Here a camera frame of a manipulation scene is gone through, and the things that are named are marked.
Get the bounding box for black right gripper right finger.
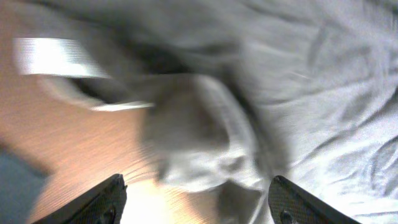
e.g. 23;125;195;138
268;175;359;224

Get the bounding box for grey denim shorts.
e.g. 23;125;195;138
37;0;398;224

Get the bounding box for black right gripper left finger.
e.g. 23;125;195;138
34;174;127;224

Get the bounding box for black printed t-shirt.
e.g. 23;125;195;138
1;144;51;224

